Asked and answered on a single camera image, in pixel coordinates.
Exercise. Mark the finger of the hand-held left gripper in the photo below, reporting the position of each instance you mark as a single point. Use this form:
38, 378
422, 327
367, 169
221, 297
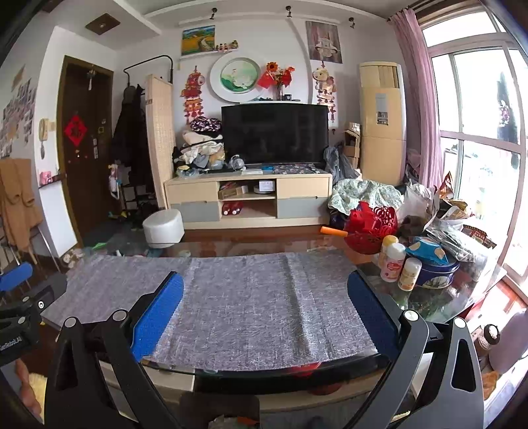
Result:
45, 301
16, 276

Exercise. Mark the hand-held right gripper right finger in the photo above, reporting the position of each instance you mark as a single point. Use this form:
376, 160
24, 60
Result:
371, 317

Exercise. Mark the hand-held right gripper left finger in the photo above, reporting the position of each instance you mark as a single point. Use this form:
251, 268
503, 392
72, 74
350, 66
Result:
159, 313

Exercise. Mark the person's left hand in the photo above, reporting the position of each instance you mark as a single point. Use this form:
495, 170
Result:
28, 387

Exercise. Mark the white bottle yellow label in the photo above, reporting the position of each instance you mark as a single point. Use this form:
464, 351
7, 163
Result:
409, 274

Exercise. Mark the white bottle pink label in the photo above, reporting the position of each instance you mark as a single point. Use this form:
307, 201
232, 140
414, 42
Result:
392, 264

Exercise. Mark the yellow capped white bottle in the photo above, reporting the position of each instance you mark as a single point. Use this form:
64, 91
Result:
385, 251

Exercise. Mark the white cabinet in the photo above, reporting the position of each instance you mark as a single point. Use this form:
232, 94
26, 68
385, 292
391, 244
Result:
62, 222

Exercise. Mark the beige coat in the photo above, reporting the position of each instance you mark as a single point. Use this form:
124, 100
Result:
18, 202

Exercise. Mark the blue cookie tin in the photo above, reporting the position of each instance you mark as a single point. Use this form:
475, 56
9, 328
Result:
439, 274

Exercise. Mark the white round stool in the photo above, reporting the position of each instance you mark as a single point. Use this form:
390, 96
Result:
163, 229

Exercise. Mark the blue snack bag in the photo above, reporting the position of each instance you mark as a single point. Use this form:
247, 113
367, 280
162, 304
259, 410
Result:
427, 249

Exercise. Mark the grey table mat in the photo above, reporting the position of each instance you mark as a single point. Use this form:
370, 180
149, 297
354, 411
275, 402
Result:
247, 309

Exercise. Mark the orange tube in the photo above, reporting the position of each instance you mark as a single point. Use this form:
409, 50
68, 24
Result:
334, 231

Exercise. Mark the red plastic basket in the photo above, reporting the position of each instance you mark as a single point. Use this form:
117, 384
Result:
371, 222

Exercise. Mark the black patterned plastic bag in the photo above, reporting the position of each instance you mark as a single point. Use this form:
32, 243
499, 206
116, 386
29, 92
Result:
451, 241

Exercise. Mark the brown door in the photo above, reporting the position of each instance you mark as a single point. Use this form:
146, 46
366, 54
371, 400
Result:
84, 185

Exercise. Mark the floral cloth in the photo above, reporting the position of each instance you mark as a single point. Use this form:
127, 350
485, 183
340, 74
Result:
363, 192

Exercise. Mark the white plastic bag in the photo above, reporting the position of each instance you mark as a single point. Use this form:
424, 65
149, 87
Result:
420, 200

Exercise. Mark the pile of snack packages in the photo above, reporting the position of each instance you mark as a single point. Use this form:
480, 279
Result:
466, 214

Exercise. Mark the cardboard box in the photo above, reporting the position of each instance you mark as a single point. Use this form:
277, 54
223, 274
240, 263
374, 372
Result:
233, 192

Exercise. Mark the beige tv cabinet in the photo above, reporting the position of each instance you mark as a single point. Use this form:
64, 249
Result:
303, 189

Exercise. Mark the red diamond door decoration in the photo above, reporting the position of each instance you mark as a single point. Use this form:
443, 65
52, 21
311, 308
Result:
75, 130

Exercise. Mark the beige standing air conditioner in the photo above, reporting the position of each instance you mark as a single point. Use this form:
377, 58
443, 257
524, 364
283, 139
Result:
381, 156

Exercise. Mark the pile of clothes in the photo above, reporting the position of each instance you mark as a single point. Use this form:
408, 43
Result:
202, 148

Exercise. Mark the stacked cardboard boxes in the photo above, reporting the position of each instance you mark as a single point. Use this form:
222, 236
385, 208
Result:
352, 144

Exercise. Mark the dark hanging coats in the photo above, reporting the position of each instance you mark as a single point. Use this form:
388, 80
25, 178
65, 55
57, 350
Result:
130, 136

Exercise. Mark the wicker folding screen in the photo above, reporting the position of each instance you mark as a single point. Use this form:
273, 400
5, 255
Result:
161, 132

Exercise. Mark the black television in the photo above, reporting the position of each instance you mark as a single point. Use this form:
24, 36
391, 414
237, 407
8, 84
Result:
274, 134

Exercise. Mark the red fish hanging ornament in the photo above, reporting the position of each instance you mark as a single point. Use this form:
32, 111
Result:
192, 93

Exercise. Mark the window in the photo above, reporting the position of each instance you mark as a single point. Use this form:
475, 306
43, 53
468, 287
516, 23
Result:
478, 115

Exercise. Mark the doll hanging ornament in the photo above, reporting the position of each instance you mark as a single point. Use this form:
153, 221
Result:
324, 84

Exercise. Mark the pink curtain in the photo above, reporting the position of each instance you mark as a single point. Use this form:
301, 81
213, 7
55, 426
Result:
412, 82

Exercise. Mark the black coat rack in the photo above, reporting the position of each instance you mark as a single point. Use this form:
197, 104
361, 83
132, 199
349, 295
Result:
148, 62

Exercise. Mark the sunflower bouquet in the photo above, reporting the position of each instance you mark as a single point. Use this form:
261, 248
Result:
277, 76

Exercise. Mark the brown ceiling panel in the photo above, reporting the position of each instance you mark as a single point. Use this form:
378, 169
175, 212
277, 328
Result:
103, 22

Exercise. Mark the landscape painting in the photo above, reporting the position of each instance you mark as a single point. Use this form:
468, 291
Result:
198, 40

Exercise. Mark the row of small figurines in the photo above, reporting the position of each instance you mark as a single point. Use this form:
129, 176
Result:
227, 46

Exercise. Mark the wall photo collage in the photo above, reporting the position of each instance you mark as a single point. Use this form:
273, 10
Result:
16, 119

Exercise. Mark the round wall art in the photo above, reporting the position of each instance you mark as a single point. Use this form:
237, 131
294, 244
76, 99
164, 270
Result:
235, 80

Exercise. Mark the cow wall poster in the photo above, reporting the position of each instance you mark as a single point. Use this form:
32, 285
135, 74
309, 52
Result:
324, 41

